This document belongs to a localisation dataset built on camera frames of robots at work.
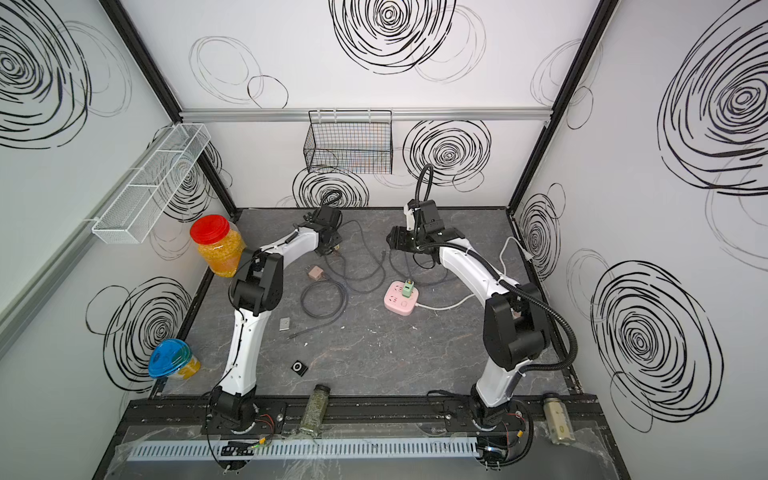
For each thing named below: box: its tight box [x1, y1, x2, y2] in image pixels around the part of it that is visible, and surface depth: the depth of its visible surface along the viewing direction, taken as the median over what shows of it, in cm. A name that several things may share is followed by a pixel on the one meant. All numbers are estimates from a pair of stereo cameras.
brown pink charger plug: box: [306, 265, 324, 281], surface depth 101 cm
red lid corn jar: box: [190, 214, 246, 278], surface depth 95 cm
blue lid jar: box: [148, 338, 201, 379], surface depth 75 cm
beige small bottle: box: [543, 392, 576, 446], surface depth 72 cm
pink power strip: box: [384, 280, 419, 316], surface depth 93 cm
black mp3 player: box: [290, 360, 309, 377], surface depth 82 cm
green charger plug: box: [402, 279, 415, 298], surface depth 92 cm
